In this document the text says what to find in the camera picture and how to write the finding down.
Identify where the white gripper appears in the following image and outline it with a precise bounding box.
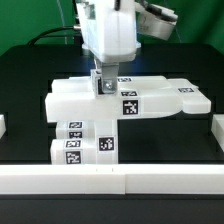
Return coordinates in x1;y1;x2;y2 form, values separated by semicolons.
75;0;136;94

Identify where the white front rail bar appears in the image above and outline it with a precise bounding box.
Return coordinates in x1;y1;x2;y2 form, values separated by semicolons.
0;164;224;195

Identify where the white chair back frame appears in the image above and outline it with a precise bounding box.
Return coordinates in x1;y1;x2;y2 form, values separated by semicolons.
45;76;211;122

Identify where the white block right edge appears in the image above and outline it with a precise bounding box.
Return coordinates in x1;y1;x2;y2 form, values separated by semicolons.
211;114;224;152

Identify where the white tagged cube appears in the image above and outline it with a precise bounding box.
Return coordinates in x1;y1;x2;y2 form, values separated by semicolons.
91;69;103;97

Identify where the black cable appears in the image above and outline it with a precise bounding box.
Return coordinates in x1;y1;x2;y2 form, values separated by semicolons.
26;25;83;46

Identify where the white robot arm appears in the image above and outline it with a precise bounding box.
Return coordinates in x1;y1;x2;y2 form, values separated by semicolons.
75;0;178;94

